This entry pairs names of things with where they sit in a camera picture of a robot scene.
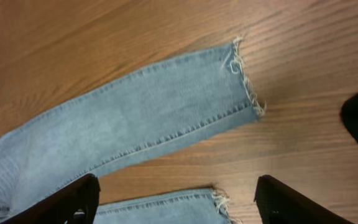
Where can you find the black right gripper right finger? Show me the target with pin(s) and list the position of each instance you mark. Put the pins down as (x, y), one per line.
(280, 204)

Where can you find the light blue denim jeans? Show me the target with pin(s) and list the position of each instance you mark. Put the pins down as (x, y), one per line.
(153, 111)

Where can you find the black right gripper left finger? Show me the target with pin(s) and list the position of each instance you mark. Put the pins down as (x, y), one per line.
(74, 204)

